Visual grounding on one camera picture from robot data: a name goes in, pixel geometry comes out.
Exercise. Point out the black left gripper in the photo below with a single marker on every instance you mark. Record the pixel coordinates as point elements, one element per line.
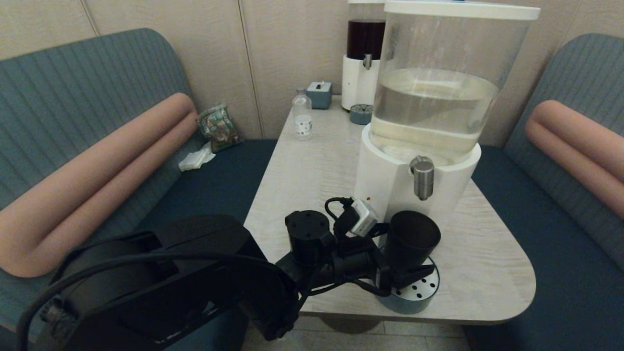
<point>356,261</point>

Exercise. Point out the black plastic cup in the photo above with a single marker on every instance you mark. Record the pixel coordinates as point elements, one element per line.
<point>412,239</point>

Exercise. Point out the steel dispenser tap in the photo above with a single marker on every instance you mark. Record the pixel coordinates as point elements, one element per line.
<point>423,179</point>
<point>367,62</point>

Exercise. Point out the round blue drip tray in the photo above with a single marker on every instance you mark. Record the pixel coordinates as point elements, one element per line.
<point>360,115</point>
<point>414,297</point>

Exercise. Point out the clear water dispenser white base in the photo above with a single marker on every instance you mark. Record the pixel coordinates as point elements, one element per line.
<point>385,170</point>

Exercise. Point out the small clear plastic bottle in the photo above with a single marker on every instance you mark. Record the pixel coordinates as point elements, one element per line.
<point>302,118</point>

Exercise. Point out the teal upholstered bench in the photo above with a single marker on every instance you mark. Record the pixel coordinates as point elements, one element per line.
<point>560,253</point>
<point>73,97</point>

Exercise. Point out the dark drink dispenser white base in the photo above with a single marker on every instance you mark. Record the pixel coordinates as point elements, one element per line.
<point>355,84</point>

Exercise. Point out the blue-grey tissue box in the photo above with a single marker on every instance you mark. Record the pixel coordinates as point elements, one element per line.
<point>319,96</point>

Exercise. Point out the clear snack bag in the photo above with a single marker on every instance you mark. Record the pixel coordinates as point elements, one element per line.
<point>219,127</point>

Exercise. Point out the crumpled white tissue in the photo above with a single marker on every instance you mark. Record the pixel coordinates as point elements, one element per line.
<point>196,159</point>

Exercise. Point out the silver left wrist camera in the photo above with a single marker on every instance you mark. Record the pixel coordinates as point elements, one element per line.
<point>363,217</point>

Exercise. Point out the table pedestal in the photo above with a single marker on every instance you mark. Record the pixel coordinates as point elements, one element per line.
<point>350,326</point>

